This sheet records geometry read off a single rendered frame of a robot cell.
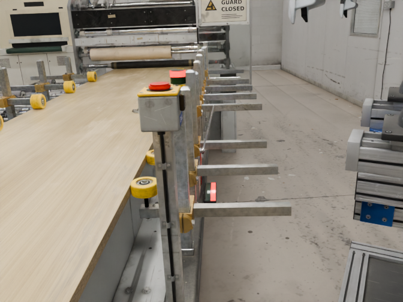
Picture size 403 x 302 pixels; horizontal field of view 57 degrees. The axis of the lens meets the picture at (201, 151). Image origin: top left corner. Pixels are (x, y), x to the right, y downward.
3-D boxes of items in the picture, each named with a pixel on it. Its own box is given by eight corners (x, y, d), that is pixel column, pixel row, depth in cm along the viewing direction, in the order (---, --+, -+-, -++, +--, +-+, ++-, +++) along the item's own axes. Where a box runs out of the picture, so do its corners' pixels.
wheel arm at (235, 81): (248, 82, 246) (248, 78, 245) (249, 83, 244) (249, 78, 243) (193, 84, 248) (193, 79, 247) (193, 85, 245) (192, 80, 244)
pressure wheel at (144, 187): (150, 207, 115) (146, 172, 112) (167, 215, 110) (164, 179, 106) (128, 216, 110) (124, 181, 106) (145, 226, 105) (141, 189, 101)
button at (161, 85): (172, 90, 69) (171, 81, 69) (170, 94, 65) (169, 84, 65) (150, 90, 69) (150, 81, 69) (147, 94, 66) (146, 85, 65)
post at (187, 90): (197, 217, 135) (191, 85, 120) (197, 223, 132) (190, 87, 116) (188, 217, 136) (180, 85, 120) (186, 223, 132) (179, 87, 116)
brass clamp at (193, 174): (200, 171, 137) (199, 159, 136) (198, 187, 125) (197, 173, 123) (183, 172, 138) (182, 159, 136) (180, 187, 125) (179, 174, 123)
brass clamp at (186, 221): (197, 209, 114) (196, 195, 113) (194, 233, 102) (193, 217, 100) (177, 210, 115) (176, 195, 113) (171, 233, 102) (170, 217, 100)
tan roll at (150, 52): (224, 56, 374) (223, 43, 370) (224, 57, 362) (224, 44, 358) (83, 60, 381) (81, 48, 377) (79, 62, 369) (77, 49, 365)
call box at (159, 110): (183, 124, 73) (180, 85, 70) (180, 135, 66) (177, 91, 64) (147, 126, 73) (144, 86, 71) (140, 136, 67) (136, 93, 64)
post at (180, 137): (193, 260, 112) (184, 102, 96) (192, 268, 109) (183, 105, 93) (181, 260, 112) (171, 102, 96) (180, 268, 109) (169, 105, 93)
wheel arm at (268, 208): (289, 213, 110) (289, 199, 108) (291, 219, 107) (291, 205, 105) (142, 215, 112) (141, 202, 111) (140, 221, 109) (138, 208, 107)
